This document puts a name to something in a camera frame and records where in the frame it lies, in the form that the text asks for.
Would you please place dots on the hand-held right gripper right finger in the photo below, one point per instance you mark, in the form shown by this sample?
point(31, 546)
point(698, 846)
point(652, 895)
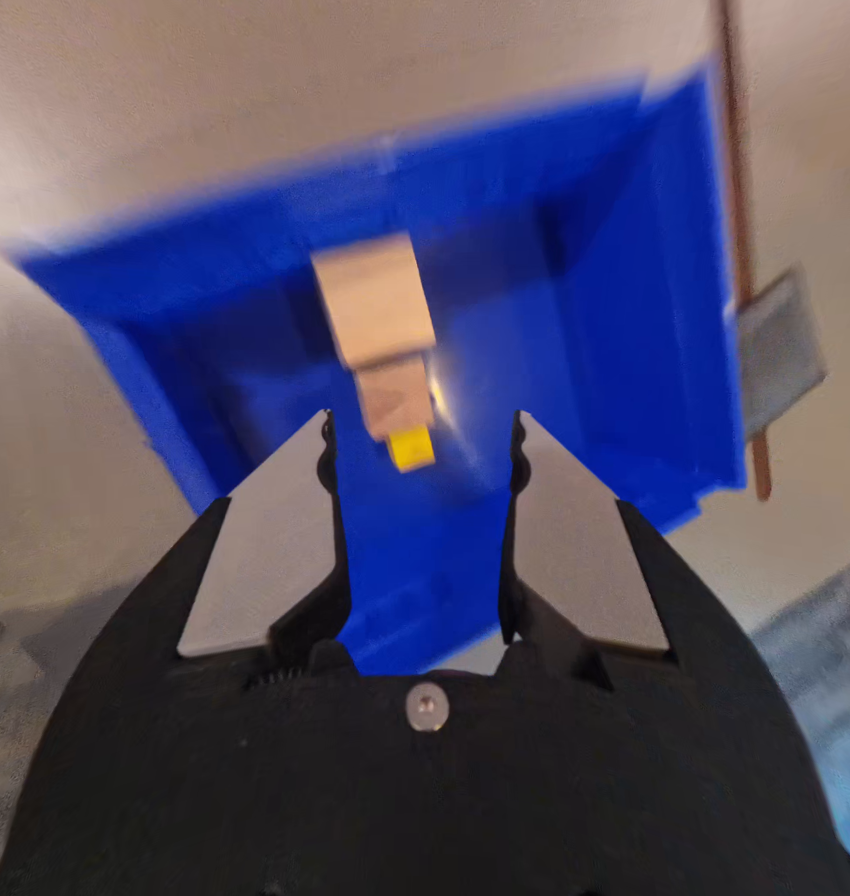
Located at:
point(579, 560)

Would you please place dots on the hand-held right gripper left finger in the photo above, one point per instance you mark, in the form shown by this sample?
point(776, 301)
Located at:
point(264, 560)

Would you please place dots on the yellow wooden cube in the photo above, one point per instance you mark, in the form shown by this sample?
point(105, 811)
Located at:
point(411, 448)

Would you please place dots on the medium natural wooden cube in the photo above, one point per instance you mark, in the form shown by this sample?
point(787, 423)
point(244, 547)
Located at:
point(397, 399)

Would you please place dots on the blue plastic bin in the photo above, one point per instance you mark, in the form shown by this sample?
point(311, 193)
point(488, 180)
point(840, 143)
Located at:
point(607, 350)

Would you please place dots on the large natural wooden cube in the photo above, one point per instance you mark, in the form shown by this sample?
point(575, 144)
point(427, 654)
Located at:
point(372, 301)

